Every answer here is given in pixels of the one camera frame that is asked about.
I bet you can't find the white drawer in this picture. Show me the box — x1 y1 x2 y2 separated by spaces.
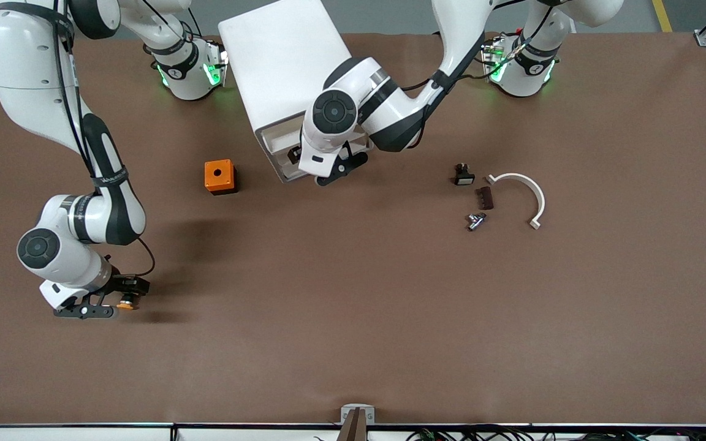
264 116 371 183

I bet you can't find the white drawer cabinet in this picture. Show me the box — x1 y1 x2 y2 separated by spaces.
218 0 371 154

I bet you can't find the orange box with hole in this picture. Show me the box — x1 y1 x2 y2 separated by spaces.
204 159 237 196

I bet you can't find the base connector box green light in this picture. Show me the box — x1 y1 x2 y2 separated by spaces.
205 42 230 88
480 36 508 83

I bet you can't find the black right gripper cable loop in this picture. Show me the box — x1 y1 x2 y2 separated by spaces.
134 237 156 277

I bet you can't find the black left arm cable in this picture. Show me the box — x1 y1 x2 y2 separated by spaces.
401 0 537 92

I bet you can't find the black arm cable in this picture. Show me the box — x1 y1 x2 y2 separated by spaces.
51 12 97 178
401 0 537 92

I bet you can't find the white table edge rail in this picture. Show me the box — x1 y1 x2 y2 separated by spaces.
0 423 706 441

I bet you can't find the white half ring clamp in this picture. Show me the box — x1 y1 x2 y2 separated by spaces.
484 172 547 230

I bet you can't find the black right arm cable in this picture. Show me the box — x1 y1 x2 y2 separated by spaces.
51 12 97 178

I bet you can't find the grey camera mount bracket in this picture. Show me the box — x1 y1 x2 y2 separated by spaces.
340 404 376 425

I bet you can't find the brown camera pole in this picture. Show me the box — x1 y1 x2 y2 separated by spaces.
336 409 369 441

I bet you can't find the black cable bundle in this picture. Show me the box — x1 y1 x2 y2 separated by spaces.
313 424 706 441

